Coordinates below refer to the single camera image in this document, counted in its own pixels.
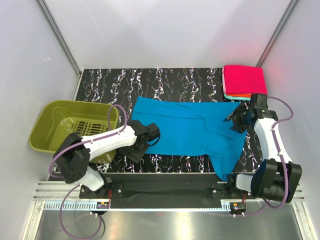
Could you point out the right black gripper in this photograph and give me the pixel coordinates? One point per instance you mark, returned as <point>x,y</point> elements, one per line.
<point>240,108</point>

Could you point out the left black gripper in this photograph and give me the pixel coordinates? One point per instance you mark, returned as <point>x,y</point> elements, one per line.
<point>135,156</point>

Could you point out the blue t shirt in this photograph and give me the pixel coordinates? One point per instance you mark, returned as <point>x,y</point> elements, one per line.
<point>193,129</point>

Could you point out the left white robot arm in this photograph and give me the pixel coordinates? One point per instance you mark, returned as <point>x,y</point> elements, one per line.
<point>75,153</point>

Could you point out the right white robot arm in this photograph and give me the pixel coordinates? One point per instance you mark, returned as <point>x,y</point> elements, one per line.
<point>277,177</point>

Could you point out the folded teal t shirt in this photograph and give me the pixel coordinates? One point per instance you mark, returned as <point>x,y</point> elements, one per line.
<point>236,98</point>

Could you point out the folded orange t shirt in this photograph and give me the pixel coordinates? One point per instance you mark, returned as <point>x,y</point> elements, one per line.
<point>245,96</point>

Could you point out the folded pink t shirt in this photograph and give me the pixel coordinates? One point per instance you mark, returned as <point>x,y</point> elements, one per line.
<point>241,79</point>

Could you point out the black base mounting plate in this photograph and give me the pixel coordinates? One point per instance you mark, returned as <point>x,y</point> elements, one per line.
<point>169,192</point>

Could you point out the black marble pattern mat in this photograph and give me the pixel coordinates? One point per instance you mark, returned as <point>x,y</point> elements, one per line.
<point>124,86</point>

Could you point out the olive green plastic basket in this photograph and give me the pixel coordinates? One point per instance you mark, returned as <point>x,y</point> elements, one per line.
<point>63,117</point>

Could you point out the aluminium rail frame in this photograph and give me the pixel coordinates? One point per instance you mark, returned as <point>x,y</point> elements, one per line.
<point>59,213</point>

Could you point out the left aluminium corner post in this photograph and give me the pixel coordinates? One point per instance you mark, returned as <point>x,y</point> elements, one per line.
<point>58,35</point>

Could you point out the aluminium corner post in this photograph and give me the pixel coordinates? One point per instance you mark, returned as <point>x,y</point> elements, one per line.
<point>288,12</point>
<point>58,35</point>

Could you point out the right aluminium corner post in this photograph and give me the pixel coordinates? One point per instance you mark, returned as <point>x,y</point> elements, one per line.
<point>288,12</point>

